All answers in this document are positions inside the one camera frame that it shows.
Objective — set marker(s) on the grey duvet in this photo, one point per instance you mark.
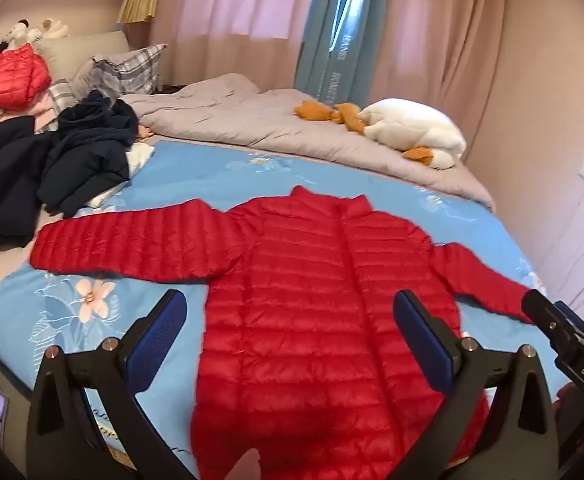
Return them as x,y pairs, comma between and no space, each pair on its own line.
252,115

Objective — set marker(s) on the pink curtain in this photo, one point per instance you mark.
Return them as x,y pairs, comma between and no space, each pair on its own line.
437,35
221,20

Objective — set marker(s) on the folded red puffer jacket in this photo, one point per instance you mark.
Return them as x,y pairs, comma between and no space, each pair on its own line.
6,75

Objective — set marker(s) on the red puffer jacket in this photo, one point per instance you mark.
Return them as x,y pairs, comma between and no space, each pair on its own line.
297,285
6,75

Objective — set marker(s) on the blue curtain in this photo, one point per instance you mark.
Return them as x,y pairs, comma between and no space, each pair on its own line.
317,35

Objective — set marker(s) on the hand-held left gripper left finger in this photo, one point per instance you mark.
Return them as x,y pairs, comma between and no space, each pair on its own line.
156,335

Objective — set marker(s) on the beige headboard cushion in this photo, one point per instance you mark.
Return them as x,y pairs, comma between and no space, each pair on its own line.
86,45

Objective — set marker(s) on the white and black plush toy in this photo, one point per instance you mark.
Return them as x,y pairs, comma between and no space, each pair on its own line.
21,30

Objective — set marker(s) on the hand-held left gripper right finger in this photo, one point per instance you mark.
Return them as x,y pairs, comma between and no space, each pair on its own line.
422,340

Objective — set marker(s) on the navy jacket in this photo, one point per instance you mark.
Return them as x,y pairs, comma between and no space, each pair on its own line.
86,160

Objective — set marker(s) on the plaid pillow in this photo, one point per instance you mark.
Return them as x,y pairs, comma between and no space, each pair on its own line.
126,70

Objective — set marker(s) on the pink clothes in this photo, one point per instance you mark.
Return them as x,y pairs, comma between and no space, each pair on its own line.
41,110

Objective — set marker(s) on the blue floral blanket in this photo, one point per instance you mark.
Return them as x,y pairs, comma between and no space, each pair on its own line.
211,175

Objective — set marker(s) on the white garment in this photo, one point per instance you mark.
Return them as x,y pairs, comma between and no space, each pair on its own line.
139,155

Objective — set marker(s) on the white goose plush toy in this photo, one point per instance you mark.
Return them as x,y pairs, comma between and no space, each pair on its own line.
407,125

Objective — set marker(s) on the plaid cloth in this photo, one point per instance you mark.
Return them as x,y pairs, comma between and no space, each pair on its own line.
61,92

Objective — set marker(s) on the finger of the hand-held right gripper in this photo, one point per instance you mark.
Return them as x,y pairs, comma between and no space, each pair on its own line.
574,317
539,307

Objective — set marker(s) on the person's left hand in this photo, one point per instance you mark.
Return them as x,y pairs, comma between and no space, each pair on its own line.
246,466

